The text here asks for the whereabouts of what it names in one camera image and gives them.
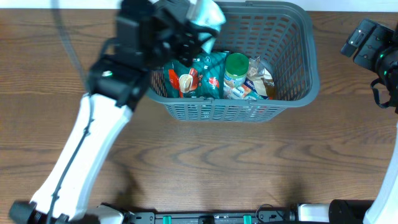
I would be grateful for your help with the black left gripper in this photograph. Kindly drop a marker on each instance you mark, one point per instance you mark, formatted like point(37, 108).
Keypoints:
point(188, 42)

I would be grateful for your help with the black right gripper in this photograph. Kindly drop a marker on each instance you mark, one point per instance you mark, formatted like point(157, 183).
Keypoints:
point(363, 39)

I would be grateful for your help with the pale green snack packet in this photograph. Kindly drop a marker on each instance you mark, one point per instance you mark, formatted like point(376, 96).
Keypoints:
point(207, 19)

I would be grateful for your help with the green Nescafe coffee bag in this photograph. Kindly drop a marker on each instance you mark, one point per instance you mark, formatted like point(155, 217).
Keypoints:
point(203, 79)

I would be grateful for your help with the green-lid Knorr seasoning jar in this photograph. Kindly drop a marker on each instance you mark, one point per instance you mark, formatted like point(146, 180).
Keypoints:
point(236, 68)

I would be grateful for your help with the Kleenex tissue multipack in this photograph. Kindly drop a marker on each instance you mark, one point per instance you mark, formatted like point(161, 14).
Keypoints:
point(246, 91)

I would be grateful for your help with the brown white snack pouch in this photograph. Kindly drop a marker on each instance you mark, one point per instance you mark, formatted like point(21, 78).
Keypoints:
point(259, 77)

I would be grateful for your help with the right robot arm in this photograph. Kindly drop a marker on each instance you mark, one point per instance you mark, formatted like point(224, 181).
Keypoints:
point(383, 207)

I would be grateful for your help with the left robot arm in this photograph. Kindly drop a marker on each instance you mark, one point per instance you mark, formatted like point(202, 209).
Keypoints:
point(148, 35)

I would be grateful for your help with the grey plastic basket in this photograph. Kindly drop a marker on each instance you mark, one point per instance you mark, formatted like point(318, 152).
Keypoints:
point(281, 35)

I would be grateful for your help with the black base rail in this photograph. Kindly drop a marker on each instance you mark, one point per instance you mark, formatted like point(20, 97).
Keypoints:
point(262, 217)

